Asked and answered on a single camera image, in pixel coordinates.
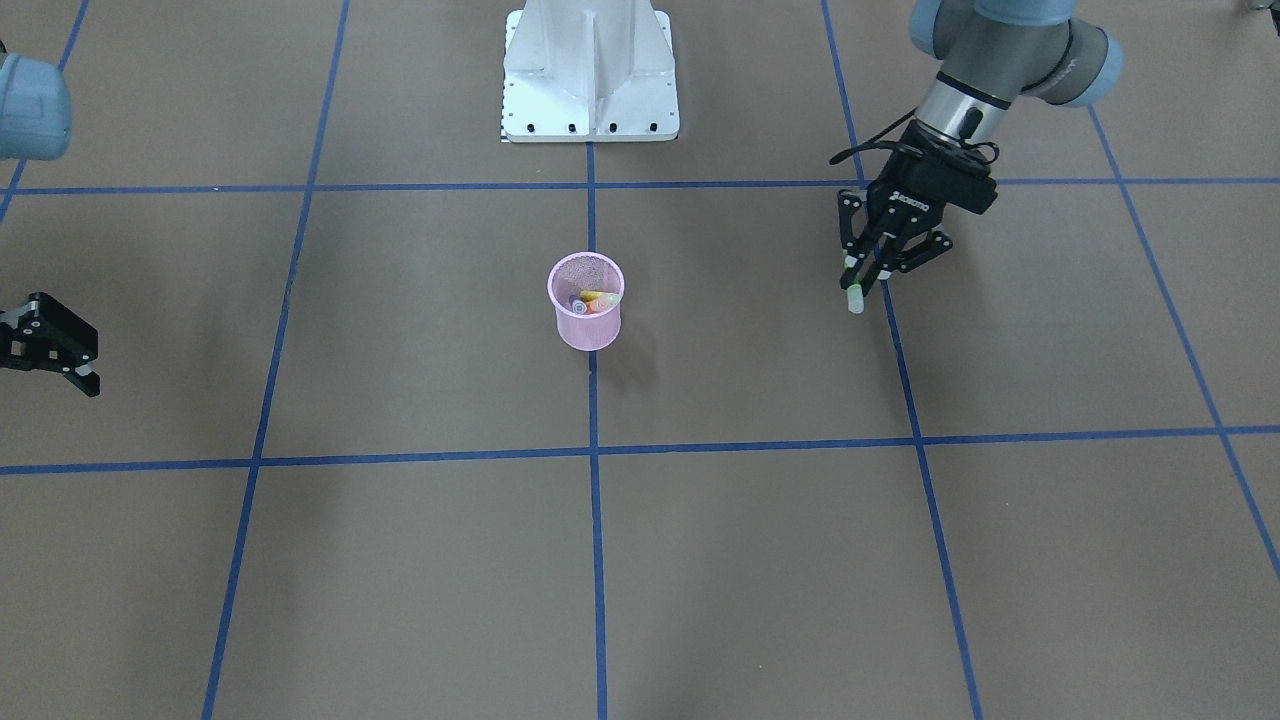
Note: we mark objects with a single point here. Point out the green marker pen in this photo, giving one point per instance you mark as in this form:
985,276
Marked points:
863,269

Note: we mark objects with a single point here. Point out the pink mesh pen holder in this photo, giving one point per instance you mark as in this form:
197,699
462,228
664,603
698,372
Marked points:
586,290

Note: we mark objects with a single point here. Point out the brown paper table mat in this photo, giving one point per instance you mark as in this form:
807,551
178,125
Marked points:
344,467

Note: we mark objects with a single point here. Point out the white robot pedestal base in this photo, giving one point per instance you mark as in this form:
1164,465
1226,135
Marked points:
589,72

